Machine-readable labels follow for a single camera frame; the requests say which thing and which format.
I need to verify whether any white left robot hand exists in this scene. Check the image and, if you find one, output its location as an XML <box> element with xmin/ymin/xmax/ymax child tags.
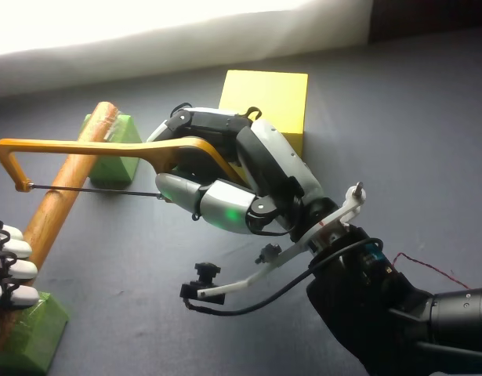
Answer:
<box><xmin>0</xmin><ymin>219</ymin><xmax>41</xmax><ymax>309</ymax></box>

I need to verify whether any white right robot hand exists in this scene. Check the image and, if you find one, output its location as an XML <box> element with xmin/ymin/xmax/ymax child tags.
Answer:
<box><xmin>145</xmin><ymin>102</ymin><xmax>339</xmax><ymax>238</ymax></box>

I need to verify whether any round wooden dowel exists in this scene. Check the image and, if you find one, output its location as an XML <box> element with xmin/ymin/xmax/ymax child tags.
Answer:
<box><xmin>0</xmin><ymin>101</ymin><xmax>120</xmax><ymax>345</ymax></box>

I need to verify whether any yellow frame hacksaw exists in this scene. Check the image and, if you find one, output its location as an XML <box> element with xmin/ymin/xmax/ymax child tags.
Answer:
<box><xmin>0</xmin><ymin>136</ymin><xmax>245</xmax><ymax>204</ymax></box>

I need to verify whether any large yellow wooden block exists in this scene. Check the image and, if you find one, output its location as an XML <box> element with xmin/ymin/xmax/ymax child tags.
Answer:
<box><xmin>219</xmin><ymin>69</ymin><xmax>309</xmax><ymax>160</ymax></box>

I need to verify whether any green wooden block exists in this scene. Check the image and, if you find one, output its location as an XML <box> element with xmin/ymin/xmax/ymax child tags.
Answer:
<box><xmin>0</xmin><ymin>291</ymin><xmax>70</xmax><ymax>376</ymax></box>
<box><xmin>82</xmin><ymin>113</ymin><xmax>143</xmax><ymax>186</ymax></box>

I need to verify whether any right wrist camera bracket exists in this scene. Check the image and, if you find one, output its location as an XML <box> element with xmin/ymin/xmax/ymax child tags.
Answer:
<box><xmin>179</xmin><ymin>182</ymin><xmax>369</xmax><ymax>309</ymax></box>

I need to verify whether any black camera cable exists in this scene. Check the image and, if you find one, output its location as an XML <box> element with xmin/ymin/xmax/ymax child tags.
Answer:
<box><xmin>183</xmin><ymin>237</ymin><xmax>385</xmax><ymax>316</ymax></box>

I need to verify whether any thin red wire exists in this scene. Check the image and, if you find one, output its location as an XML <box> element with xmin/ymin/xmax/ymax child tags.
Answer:
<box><xmin>393</xmin><ymin>252</ymin><xmax>471</xmax><ymax>291</ymax></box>

